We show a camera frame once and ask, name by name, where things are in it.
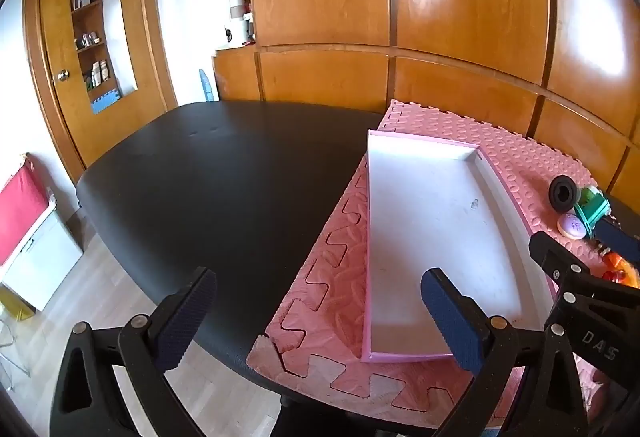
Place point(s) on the pink white shallow box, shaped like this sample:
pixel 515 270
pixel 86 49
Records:
pixel 436 203

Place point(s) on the teal green stand toy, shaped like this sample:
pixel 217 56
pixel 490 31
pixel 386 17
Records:
pixel 592 209

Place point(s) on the orange cube block toy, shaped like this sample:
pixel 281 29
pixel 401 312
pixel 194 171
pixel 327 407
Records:
pixel 618 270

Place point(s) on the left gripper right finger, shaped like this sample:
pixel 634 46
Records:
pixel 467 331

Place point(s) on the wooden door with knob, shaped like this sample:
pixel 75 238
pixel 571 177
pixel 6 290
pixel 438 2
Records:
pixel 100 73

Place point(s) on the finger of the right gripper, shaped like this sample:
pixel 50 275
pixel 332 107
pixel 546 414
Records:
pixel 613 236
pixel 563 267

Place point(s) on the blue foam piece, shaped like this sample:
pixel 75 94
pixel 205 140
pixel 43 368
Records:
pixel 207 86

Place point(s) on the purple oval perforated case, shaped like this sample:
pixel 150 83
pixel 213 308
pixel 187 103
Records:
pixel 571 227

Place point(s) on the green white plug-in device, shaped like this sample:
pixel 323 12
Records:
pixel 588 192

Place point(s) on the pink foam puzzle mat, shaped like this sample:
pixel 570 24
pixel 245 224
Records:
pixel 312 346

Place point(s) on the red white storage bin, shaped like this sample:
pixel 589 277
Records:
pixel 37 249

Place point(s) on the black filter cup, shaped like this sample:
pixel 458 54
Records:
pixel 563 194

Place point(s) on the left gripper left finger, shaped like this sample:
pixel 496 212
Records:
pixel 159 341

